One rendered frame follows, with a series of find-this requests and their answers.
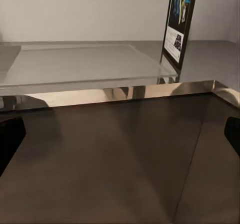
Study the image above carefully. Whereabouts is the poster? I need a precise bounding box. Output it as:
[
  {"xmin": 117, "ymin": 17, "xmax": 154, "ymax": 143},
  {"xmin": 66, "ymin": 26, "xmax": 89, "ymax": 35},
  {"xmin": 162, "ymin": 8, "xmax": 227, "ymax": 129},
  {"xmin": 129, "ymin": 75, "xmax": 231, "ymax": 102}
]
[{"xmin": 162, "ymin": 0, "xmax": 195, "ymax": 70}]

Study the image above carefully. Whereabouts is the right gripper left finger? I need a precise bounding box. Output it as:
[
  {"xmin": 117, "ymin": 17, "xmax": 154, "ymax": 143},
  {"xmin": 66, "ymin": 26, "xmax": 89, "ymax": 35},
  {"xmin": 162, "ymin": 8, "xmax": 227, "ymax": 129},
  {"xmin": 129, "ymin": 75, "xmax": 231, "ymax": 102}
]
[{"xmin": 0, "ymin": 117, "xmax": 26, "ymax": 177}]

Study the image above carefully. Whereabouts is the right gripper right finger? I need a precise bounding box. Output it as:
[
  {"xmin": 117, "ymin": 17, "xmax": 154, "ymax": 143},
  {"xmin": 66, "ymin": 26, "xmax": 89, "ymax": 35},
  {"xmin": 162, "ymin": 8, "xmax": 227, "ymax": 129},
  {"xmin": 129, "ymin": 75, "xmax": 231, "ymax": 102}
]
[{"xmin": 224, "ymin": 117, "xmax": 240, "ymax": 156}]

